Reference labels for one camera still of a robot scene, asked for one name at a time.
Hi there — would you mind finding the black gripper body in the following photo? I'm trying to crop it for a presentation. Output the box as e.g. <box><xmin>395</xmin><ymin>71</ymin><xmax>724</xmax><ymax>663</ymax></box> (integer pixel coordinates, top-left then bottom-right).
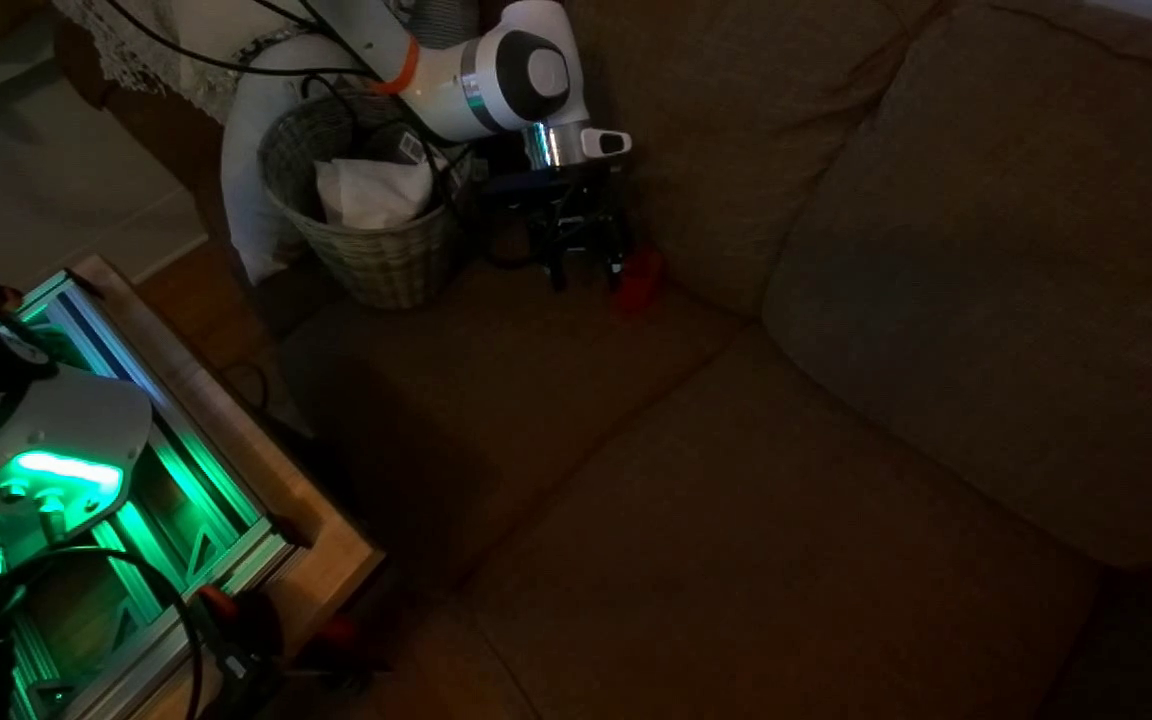
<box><xmin>516</xmin><ymin>155</ymin><xmax>638</xmax><ymax>261</ymax></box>

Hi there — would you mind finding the red plastic cup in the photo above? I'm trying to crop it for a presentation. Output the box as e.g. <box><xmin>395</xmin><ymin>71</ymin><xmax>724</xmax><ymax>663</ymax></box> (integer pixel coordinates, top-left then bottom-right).
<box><xmin>608</xmin><ymin>242</ymin><xmax>667</xmax><ymax>319</ymax></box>

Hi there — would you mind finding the short beige couch seat cushion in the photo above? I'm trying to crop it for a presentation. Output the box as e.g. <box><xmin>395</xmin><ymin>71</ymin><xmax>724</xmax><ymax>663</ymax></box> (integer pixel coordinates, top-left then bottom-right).
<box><xmin>277</xmin><ymin>203</ymin><xmax>746</xmax><ymax>592</ymax></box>

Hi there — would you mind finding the narrow beige couch back cushion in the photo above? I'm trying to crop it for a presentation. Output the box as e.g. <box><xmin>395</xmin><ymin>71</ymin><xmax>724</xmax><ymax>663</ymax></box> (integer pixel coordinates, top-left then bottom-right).
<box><xmin>540</xmin><ymin>0</ymin><xmax>947</xmax><ymax>323</ymax></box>

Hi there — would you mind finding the woven wicker basket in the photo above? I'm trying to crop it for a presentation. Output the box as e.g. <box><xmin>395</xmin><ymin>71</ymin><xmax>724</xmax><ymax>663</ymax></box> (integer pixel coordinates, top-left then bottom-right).
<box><xmin>257</xmin><ymin>92</ymin><xmax>480</xmax><ymax>317</ymax></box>

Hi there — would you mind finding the long beige couch seat cushion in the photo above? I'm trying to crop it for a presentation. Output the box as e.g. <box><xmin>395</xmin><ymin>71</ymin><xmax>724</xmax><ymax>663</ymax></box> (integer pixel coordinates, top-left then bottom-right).
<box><xmin>458</xmin><ymin>323</ymin><xmax>1107</xmax><ymax>720</ymax></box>

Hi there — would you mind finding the wide beige couch back cushion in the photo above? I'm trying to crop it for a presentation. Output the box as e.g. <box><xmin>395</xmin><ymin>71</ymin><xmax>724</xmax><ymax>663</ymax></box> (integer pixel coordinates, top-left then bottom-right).
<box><xmin>755</xmin><ymin>0</ymin><xmax>1152</xmax><ymax>574</ymax></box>

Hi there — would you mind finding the beige fabric couch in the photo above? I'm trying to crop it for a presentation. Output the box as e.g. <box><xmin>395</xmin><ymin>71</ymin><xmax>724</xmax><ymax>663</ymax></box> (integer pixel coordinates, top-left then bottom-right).
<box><xmin>273</xmin><ymin>0</ymin><xmax>1152</xmax><ymax>720</ymax></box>

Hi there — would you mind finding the white crumpled cloth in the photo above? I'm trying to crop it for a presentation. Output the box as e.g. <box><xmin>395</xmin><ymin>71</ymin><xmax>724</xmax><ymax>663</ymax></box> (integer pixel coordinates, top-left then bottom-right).
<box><xmin>310</xmin><ymin>151</ymin><xmax>440</xmax><ymax>230</ymax></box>

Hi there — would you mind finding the wooden table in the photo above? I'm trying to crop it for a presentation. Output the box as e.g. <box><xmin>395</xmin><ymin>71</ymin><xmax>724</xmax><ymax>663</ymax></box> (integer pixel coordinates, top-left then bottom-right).
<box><xmin>68</xmin><ymin>251</ymin><xmax>387</xmax><ymax>720</ymax></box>

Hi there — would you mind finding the brown wooden furniture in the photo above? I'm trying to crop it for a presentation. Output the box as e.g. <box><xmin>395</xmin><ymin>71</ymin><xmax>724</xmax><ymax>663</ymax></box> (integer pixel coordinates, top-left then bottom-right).
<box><xmin>52</xmin><ymin>12</ymin><xmax>273</xmax><ymax>290</ymax></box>

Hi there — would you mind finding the white lace cloth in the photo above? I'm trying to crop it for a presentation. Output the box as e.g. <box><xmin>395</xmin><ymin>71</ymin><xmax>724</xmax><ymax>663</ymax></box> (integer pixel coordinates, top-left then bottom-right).
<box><xmin>52</xmin><ymin>0</ymin><xmax>340</xmax><ymax>129</ymax></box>

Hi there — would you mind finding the red clamp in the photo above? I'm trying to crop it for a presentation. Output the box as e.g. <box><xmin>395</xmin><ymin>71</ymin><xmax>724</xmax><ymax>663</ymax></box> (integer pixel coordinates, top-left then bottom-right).
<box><xmin>190</xmin><ymin>578</ymin><xmax>287</xmax><ymax>663</ymax></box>

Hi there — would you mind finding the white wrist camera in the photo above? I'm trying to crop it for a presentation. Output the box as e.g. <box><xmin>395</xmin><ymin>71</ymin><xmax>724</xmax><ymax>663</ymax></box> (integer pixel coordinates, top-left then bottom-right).
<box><xmin>579</xmin><ymin>120</ymin><xmax>637</xmax><ymax>165</ymax></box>

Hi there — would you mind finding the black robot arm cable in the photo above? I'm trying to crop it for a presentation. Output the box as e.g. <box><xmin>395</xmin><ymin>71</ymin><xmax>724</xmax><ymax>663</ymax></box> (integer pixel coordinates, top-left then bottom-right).
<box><xmin>102</xmin><ymin>0</ymin><xmax>488</xmax><ymax>203</ymax></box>

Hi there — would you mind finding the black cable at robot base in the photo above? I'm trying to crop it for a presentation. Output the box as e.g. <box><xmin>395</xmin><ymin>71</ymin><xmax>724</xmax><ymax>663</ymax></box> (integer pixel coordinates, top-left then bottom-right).
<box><xmin>0</xmin><ymin>536</ymin><xmax>212</xmax><ymax>720</ymax></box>

